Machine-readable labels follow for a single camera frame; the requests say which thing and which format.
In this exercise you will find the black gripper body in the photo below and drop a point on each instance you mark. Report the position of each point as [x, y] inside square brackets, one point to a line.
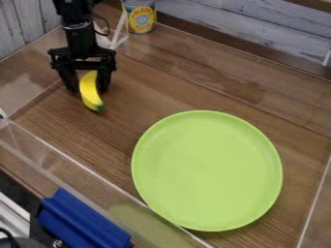
[82, 54]

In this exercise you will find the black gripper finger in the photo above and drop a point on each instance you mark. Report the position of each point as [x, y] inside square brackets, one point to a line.
[103, 80]
[70, 79]

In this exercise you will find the yellow toy banana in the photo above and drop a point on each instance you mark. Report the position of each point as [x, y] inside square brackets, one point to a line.
[90, 92]

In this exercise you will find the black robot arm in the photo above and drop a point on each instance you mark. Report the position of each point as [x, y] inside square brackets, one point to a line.
[75, 12]

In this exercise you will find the green round plate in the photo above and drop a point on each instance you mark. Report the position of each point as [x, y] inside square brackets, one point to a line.
[207, 170]

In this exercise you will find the yellow blue labelled can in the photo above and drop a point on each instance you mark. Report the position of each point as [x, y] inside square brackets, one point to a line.
[142, 15]

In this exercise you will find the blue plastic block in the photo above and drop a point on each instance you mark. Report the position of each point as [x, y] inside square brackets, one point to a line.
[78, 224]

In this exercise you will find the clear acrylic corner bracket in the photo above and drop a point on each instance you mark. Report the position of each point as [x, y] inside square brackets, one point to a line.
[112, 37]

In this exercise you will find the clear acrylic tray wall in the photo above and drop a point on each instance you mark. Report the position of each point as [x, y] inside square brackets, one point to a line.
[46, 170]

